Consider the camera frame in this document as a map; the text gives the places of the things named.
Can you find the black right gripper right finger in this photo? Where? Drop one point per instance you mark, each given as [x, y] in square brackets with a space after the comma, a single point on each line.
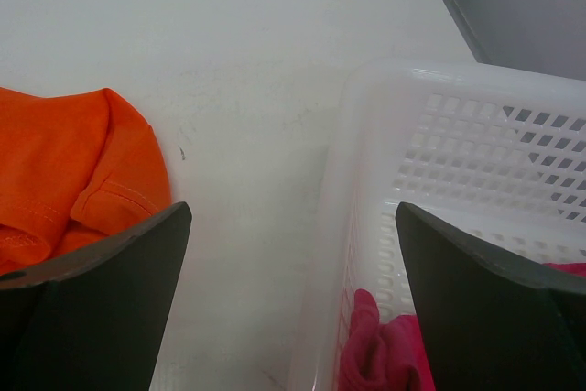
[490, 319]

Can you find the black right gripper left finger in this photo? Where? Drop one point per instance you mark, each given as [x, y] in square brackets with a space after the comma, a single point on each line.
[94, 319]

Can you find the orange t shirt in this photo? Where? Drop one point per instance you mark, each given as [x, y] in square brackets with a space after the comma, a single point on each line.
[74, 170]

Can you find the magenta t shirt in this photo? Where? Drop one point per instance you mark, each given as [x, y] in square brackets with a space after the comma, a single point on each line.
[381, 356]

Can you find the white plastic basket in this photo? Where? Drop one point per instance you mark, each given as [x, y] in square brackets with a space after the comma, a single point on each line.
[499, 153]

